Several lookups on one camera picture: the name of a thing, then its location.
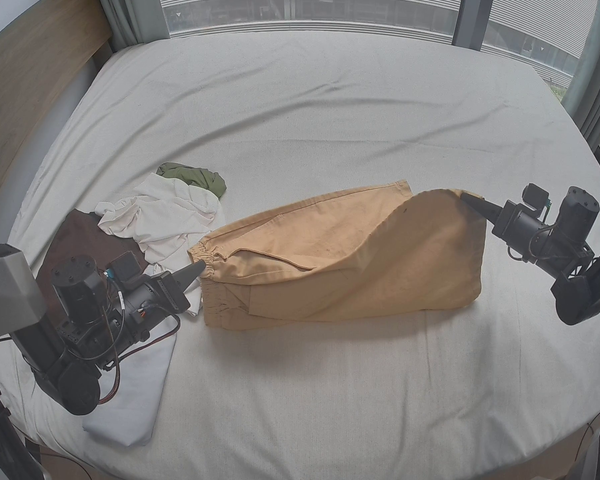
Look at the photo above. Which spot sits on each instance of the bed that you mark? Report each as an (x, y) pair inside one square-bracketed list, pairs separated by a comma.
[(330, 118)]

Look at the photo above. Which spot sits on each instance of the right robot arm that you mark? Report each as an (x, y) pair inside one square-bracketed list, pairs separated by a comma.
[(580, 278)]

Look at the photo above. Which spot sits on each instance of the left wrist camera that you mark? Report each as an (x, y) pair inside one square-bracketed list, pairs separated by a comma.
[(125, 268)]

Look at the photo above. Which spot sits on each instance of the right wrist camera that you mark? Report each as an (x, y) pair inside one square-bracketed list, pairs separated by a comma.
[(536, 197)]

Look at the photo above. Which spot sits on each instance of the cream white garment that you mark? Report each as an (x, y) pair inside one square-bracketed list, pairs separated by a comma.
[(170, 218)]

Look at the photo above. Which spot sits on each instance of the pale grey garment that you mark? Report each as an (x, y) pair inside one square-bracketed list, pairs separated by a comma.
[(135, 398)]

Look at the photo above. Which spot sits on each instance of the tan shorts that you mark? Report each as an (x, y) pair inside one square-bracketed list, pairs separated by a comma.
[(355, 268)]

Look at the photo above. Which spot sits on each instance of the grey-green curtain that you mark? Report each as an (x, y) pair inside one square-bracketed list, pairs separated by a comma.
[(595, 68), (125, 8)]

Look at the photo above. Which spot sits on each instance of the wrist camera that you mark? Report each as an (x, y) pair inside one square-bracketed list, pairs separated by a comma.
[(536, 197), (125, 268)]

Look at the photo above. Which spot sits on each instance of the dark brown garment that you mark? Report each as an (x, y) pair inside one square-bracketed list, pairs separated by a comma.
[(85, 240)]

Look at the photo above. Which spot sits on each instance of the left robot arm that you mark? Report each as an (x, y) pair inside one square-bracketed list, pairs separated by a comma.
[(10, 288)]

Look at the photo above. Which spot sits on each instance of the olive green garment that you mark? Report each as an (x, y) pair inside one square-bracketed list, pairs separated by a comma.
[(200, 177)]

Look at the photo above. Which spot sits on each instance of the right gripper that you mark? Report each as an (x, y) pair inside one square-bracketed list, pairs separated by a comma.
[(517, 225)]

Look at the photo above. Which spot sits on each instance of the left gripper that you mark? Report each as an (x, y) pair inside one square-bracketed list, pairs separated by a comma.
[(165, 293)]

